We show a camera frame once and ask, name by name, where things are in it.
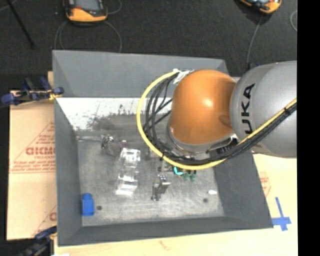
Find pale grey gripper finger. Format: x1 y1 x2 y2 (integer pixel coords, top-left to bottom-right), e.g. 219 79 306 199
158 174 173 195
151 181 161 202

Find clear glass block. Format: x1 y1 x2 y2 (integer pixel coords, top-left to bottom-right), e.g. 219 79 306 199
119 147 142 172
115 171 139 197

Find small silver metal tool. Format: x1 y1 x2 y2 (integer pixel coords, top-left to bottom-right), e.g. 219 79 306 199
100 134 121 157

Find blue plastic cylinder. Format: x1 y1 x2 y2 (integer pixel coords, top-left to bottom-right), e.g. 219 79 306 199
80 192 96 217

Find grey metal bin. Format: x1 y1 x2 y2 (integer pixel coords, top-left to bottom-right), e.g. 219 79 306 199
51 49 274 247

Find brown cardboard board, red print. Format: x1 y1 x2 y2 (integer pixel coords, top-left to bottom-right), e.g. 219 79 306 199
6 98 58 241

